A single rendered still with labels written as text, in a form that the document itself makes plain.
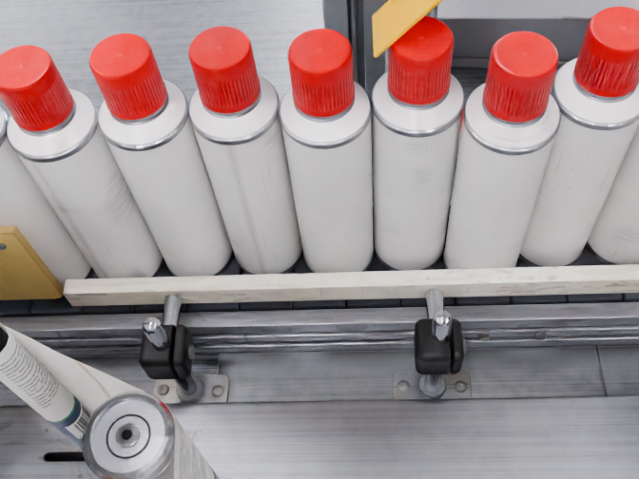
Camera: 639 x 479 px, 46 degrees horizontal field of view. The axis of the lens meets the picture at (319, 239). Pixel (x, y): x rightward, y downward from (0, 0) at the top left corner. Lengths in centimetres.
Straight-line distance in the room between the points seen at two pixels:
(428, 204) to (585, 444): 18
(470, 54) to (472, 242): 28
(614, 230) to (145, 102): 31
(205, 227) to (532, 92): 23
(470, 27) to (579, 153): 28
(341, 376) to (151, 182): 21
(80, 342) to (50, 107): 22
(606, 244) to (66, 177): 36
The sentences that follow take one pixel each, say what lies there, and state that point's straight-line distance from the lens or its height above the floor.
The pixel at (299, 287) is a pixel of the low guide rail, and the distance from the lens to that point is 51.
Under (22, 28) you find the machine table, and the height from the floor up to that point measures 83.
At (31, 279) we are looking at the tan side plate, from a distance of 55.
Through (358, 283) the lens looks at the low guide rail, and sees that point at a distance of 51.
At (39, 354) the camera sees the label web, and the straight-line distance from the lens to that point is 39.
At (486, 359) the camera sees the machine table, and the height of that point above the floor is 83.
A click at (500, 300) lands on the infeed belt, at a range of 55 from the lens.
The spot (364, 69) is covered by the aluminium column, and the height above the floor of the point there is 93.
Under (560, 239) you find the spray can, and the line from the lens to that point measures 53.
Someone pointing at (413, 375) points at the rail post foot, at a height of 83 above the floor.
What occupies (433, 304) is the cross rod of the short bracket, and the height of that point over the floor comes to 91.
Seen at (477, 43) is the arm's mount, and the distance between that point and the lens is 72.
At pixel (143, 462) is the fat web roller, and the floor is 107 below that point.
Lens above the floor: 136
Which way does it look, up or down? 58 degrees down
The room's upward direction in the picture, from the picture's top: 8 degrees counter-clockwise
